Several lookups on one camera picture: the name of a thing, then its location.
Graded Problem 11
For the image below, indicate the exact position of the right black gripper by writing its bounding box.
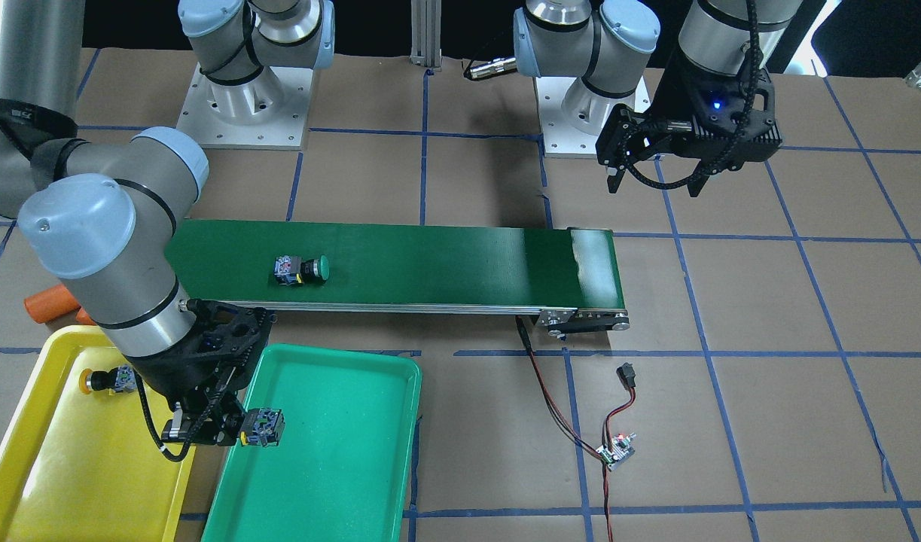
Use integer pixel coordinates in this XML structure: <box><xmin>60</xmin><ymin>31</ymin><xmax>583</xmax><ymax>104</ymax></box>
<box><xmin>129</xmin><ymin>300</ymin><xmax>276</xmax><ymax>446</ymax></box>

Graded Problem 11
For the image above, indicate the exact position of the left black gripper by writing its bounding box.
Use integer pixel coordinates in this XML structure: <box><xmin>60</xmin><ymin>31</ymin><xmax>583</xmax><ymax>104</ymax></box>
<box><xmin>596</xmin><ymin>53</ymin><xmax>783</xmax><ymax>198</ymax></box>

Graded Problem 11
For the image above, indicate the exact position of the yellow push button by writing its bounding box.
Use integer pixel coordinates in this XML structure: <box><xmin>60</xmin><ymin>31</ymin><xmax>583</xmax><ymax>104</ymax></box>
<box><xmin>78</xmin><ymin>364</ymin><xmax>137</xmax><ymax>394</ymax></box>

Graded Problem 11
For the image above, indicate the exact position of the green push button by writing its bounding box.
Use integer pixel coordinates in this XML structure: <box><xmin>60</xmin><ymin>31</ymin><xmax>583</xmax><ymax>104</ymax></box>
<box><xmin>239</xmin><ymin>407</ymin><xmax>285</xmax><ymax>447</ymax></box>
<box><xmin>272</xmin><ymin>256</ymin><xmax>330</xmax><ymax>285</ymax></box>

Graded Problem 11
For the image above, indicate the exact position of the plain orange cylinder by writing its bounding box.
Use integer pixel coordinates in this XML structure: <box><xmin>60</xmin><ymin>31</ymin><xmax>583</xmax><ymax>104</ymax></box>
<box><xmin>23</xmin><ymin>284</ymin><xmax>81</xmax><ymax>324</ymax></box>

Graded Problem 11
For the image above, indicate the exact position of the orange cylinder with white print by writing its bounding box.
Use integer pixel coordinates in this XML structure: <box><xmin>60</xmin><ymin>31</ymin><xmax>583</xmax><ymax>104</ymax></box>
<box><xmin>75</xmin><ymin>306</ymin><xmax>96</xmax><ymax>326</ymax></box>

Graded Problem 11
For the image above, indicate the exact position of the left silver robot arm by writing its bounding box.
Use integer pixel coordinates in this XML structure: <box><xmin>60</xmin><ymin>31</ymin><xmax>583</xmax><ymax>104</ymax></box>
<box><xmin>513</xmin><ymin>1</ymin><xmax>801</xmax><ymax>197</ymax></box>

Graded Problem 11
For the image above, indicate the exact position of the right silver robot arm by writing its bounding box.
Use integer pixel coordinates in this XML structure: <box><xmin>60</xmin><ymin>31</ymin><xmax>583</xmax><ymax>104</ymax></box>
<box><xmin>0</xmin><ymin>1</ymin><xmax>285</xmax><ymax>461</ymax></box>

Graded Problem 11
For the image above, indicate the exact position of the green conveyor belt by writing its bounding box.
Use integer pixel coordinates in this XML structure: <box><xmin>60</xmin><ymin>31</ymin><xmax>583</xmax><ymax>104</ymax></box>
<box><xmin>165</xmin><ymin>219</ymin><xmax>630</xmax><ymax>337</ymax></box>

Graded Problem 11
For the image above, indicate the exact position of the yellow plastic tray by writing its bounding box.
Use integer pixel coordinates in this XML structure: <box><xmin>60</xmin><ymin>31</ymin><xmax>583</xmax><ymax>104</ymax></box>
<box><xmin>0</xmin><ymin>326</ymin><xmax>193</xmax><ymax>541</ymax></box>

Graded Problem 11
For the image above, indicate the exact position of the green plastic tray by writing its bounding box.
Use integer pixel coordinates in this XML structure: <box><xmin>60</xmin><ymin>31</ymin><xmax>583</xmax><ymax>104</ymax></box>
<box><xmin>202</xmin><ymin>344</ymin><xmax>422</xmax><ymax>541</ymax></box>

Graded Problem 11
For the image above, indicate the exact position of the small speed controller board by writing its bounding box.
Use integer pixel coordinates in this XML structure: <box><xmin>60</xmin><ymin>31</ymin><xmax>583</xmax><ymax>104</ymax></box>
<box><xmin>596</xmin><ymin>434</ymin><xmax>638</xmax><ymax>471</ymax></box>

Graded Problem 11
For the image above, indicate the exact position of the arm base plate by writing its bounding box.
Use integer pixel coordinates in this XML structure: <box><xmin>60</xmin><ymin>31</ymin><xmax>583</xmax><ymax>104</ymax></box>
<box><xmin>535</xmin><ymin>77</ymin><xmax>651</xmax><ymax>158</ymax></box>
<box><xmin>175</xmin><ymin>66</ymin><xmax>318</xmax><ymax>151</ymax></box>

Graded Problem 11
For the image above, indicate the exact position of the black inline switch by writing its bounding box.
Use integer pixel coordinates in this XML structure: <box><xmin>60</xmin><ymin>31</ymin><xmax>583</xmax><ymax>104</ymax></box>
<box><xmin>616</xmin><ymin>361</ymin><xmax>636</xmax><ymax>390</ymax></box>

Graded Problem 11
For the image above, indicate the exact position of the red black wire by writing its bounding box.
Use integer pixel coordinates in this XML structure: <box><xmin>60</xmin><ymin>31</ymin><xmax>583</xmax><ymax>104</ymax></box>
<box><xmin>514</xmin><ymin>316</ymin><xmax>636</xmax><ymax>542</ymax></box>

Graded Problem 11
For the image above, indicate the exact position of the aluminium frame post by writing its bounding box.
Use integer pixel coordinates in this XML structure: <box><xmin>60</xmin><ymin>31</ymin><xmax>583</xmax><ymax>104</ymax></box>
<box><xmin>410</xmin><ymin>0</ymin><xmax>443</xmax><ymax>71</ymax></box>

